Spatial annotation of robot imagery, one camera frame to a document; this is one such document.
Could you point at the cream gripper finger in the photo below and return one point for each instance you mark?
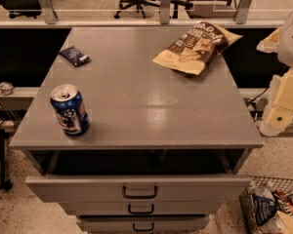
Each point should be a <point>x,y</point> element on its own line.
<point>270,43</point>
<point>285,98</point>

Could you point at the brown chip bag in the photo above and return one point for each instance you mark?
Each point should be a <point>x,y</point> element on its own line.
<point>196,48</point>

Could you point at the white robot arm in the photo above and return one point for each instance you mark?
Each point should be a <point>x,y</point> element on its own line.
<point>285,43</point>

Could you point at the red snack bag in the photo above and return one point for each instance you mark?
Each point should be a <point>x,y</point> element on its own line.
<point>284,203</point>

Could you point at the dark blue snack bag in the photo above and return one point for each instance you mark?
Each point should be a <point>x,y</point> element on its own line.
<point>265,209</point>

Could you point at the yellow snack bag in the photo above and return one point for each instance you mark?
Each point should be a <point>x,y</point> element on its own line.
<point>285,222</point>

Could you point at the blue pepsi can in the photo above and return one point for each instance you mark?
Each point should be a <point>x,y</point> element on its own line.
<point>69,106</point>

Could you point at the black office chair centre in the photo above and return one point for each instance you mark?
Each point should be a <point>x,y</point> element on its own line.
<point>167,8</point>

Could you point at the grey drawer cabinet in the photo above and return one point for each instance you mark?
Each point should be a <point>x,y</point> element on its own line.
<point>145,119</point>

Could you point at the dark blue snack packet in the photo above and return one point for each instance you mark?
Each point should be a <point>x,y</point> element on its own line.
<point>74,56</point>

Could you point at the wire basket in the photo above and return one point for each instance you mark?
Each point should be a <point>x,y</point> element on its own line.
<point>263,187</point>

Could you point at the top drawer with handle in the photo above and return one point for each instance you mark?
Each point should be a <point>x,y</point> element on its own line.
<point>119,188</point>

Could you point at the drawer with handle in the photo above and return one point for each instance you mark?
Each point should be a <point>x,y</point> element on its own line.
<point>141,208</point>
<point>142,223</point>
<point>119,188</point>

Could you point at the middle drawer with handle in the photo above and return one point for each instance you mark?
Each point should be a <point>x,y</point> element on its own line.
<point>141,208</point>

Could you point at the bottom drawer with handle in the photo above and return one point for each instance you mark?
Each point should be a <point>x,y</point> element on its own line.
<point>142,223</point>

